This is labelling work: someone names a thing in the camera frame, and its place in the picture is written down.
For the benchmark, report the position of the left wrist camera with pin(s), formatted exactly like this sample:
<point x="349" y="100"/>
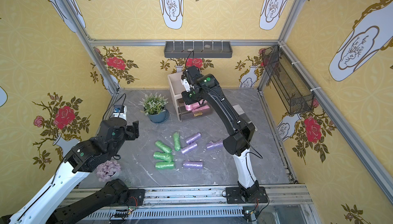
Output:
<point x="119" y="111"/>

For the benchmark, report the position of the white work glove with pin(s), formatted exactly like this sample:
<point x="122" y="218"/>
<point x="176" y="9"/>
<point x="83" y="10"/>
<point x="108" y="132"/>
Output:
<point x="238" y="109"/>

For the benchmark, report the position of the green roll bottom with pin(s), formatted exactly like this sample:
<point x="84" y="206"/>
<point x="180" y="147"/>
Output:
<point x="165" y="165"/>

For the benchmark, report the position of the green roll upright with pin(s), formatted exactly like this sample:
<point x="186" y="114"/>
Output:
<point x="177" y="142"/>

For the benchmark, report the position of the purple artificial flower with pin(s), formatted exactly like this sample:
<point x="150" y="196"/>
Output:
<point x="108" y="170"/>

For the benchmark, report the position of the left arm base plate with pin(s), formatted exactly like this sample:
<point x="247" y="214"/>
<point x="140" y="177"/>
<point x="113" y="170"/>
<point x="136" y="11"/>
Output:
<point x="134" y="197"/>

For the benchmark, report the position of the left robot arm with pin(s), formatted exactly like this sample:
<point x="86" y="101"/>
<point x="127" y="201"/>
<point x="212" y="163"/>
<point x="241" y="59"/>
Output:
<point x="78" y="163"/>

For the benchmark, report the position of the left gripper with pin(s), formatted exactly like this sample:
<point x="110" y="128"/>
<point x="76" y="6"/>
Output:
<point x="130" y="130"/>

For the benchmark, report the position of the purple roll top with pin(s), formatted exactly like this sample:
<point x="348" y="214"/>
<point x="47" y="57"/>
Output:
<point x="193" y="138"/>

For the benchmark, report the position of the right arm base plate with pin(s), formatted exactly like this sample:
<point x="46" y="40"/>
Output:
<point x="241" y="195"/>

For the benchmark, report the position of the pink roll diagonal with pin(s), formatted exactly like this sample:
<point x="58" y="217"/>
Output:
<point x="193" y="107"/>

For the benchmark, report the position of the purple roll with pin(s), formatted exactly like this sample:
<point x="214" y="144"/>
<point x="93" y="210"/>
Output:
<point x="193" y="138"/>
<point x="189" y="148"/>
<point x="214" y="145"/>
<point x="193" y="164"/>

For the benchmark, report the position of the purple roll bottom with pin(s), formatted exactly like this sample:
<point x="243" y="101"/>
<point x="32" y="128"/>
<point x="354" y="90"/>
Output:
<point x="193" y="164"/>

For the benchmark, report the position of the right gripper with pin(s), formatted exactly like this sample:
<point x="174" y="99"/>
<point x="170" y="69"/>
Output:
<point x="190" y="98"/>

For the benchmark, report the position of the green roll upper left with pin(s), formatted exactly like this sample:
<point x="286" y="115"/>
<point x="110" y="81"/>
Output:
<point x="165" y="148"/>

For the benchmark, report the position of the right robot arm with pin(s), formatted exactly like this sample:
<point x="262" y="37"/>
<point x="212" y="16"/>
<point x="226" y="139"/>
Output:
<point x="238" y="143"/>

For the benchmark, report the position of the black wire mesh basket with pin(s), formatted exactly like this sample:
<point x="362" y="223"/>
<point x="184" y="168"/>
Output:
<point x="293" y="91"/>

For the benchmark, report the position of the pink roll vertical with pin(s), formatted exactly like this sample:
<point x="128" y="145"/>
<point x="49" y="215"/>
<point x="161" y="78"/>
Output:
<point x="201" y="109"/>

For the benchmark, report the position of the potted green plant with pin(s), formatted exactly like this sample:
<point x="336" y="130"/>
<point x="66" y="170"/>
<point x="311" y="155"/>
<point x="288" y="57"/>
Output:
<point x="154" y="107"/>

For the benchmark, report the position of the beige drawer organizer cabinet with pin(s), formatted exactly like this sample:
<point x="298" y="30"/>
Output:
<point x="176" y="87"/>

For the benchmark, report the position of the grey wall shelf tray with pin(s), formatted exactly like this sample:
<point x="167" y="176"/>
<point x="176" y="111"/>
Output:
<point x="198" y="49"/>

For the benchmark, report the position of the green roll middle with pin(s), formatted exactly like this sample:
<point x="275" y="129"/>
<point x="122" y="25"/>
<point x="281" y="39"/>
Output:
<point x="167" y="157"/>

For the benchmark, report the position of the transparent top drawer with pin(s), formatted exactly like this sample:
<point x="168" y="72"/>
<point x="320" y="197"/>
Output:
<point x="192" y="113"/>

